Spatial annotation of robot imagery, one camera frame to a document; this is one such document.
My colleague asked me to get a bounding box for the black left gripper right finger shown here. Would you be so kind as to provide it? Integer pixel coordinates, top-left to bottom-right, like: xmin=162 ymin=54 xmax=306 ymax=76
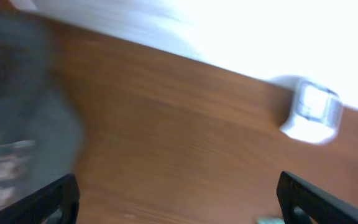
xmin=277 ymin=171 xmax=358 ymax=224

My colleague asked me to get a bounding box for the teal snack packet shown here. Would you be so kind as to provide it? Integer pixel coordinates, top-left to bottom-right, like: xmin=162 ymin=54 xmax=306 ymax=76
xmin=257 ymin=217 xmax=285 ymax=224

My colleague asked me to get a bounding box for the grey plastic mesh basket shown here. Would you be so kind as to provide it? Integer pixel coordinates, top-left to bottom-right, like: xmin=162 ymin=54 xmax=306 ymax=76
xmin=0 ymin=11 xmax=83 ymax=210

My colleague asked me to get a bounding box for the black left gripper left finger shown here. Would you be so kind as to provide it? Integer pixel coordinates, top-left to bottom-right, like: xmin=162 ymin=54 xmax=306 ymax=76
xmin=0 ymin=174 xmax=80 ymax=224

